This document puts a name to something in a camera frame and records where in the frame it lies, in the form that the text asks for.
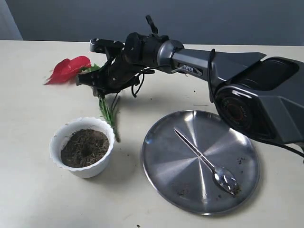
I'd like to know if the white scalloped flower pot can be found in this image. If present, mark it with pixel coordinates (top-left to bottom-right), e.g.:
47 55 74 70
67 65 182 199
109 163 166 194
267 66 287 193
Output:
49 117 115 178

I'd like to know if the metal spoon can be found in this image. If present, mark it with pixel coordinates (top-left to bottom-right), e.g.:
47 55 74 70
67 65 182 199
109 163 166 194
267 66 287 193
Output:
174 128 241 196

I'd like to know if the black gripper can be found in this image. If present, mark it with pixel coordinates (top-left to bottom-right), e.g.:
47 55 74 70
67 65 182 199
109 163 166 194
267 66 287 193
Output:
76 51 146 97

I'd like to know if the red artificial anthurium plant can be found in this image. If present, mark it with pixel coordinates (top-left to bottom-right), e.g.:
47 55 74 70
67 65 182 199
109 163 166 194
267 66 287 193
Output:
44 56 120 142

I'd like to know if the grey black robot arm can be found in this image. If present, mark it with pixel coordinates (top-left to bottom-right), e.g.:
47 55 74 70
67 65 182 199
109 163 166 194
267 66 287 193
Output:
76 16 304 145

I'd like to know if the round steel plate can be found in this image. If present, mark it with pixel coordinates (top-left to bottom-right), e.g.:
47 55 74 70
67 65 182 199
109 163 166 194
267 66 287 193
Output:
141 110 260 215

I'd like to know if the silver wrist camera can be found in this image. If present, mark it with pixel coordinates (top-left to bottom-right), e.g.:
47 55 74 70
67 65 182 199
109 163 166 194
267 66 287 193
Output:
90 38 124 55

